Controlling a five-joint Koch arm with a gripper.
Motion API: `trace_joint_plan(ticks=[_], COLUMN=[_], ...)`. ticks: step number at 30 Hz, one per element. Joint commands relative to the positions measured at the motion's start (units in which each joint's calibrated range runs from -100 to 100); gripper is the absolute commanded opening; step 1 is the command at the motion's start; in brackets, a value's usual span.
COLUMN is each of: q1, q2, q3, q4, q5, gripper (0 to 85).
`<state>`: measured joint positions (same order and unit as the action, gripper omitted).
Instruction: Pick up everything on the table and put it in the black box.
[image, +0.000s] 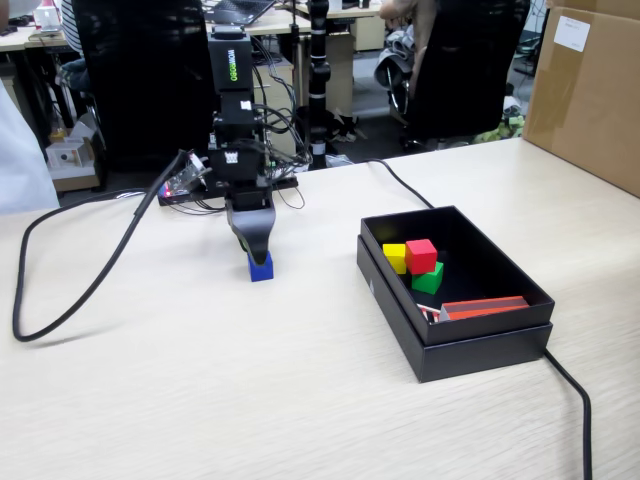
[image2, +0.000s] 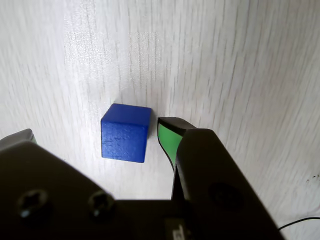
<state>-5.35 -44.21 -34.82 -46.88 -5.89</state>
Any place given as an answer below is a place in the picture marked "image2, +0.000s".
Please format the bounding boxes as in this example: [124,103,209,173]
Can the thin black servo wires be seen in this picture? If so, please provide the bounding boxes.
[277,216,320,232]

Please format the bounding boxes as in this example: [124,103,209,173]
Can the blue wooden cube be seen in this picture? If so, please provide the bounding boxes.
[100,103,153,164]

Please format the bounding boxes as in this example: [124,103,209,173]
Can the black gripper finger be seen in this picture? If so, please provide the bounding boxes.
[157,116,286,240]
[0,128,131,240]

